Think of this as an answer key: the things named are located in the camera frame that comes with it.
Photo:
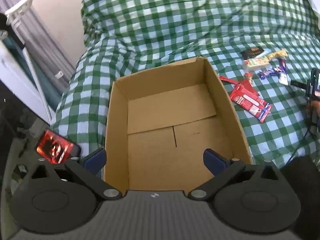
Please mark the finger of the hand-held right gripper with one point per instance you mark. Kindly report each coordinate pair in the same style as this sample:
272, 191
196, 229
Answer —
300, 84

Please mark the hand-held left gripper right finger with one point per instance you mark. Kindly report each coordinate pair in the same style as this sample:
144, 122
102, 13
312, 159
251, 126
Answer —
213, 161

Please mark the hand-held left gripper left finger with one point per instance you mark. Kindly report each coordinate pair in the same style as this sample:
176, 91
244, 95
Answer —
96, 161

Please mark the long purple snack packet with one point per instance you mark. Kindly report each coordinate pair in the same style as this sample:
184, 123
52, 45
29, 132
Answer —
282, 66

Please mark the small purple snack packet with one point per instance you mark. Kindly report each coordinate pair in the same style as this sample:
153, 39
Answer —
268, 73

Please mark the yellow snack packet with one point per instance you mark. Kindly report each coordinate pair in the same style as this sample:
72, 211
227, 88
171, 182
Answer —
277, 54

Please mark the cardboard box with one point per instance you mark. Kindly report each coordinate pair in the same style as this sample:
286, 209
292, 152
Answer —
175, 135

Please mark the white green peanut packet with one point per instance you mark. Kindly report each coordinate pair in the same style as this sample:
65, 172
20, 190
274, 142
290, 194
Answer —
256, 63

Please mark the red snack pouch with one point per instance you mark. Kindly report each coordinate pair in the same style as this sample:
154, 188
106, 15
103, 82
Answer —
251, 87

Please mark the small red candy packet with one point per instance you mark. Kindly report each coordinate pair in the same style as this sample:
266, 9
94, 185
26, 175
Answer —
248, 75

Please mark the long red snack packet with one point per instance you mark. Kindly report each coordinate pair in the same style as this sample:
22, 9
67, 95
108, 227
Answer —
250, 102

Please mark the black snack packet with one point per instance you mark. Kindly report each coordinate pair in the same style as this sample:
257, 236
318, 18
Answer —
252, 53

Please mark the person's right hand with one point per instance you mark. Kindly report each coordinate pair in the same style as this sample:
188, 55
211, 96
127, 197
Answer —
316, 110

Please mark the black smartphone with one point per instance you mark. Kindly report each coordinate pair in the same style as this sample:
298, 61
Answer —
56, 147

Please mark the person's dark trousered leg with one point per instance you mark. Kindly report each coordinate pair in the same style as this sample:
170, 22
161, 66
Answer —
302, 180

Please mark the white curtain clip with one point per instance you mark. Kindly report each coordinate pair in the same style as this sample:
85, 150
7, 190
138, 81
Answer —
59, 74

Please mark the green checked blanket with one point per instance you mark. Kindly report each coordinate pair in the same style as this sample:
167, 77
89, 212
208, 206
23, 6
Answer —
190, 20

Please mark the grey curtain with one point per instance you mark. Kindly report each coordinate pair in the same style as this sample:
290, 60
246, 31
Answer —
42, 37

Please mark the white plastic rack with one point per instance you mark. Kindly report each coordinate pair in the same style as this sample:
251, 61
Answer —
21, 7

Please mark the white door frame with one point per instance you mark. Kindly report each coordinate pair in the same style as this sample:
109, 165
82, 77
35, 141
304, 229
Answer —
15, 85

